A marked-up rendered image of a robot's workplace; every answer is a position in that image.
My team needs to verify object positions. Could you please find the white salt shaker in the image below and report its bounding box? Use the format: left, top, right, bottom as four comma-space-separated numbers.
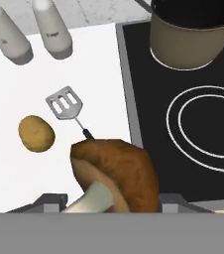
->
0, 0, 35, 66

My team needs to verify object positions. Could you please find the beige pot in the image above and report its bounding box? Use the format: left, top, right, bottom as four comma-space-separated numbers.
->
134, 0, 224, 71

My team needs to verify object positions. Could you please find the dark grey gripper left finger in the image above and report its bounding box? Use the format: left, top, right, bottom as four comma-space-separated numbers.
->
6, 192, 68, 214

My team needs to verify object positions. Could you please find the grey slotted spatula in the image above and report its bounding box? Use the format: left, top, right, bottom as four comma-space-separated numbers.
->
45, 85, 96, 141

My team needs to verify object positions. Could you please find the black hob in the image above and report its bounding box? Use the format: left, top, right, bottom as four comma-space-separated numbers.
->
115, 20, 224, 211

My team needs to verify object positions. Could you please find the brown potato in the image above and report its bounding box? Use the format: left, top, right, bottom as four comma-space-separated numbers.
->
18, 114, 56, 154

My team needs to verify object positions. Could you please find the brown mushroom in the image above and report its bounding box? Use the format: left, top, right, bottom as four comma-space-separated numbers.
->
61, 138, 161, 214

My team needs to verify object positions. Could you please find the white pepper shaker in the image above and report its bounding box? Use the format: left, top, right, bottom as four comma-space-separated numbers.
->
31, 0, 74, 61

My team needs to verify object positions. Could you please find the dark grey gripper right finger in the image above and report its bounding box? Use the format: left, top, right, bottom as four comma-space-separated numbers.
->
159, 193, 213, 214

